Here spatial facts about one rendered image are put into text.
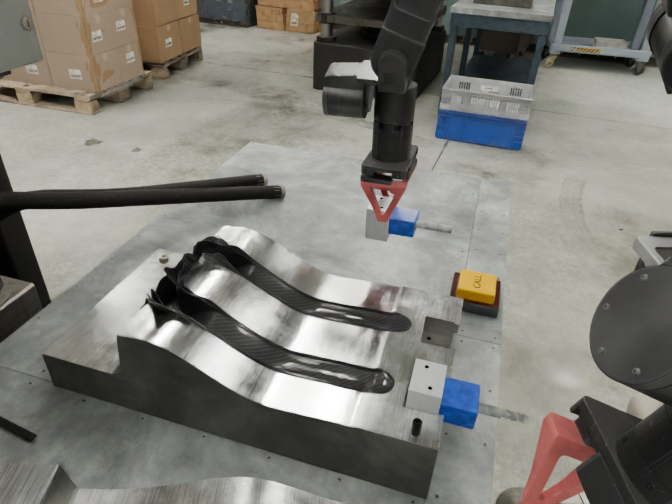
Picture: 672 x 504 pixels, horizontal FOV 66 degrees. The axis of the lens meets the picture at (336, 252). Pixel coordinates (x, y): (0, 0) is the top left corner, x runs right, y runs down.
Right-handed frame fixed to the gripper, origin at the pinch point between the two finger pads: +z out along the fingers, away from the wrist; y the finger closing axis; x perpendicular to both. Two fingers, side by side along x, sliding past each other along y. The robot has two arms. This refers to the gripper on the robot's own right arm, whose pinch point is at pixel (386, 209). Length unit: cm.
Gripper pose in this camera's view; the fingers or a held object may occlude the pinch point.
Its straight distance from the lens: 81.7
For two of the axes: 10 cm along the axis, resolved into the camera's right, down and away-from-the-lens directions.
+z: -0.1, 8.3, 5.5
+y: -3.1, 5.2, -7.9
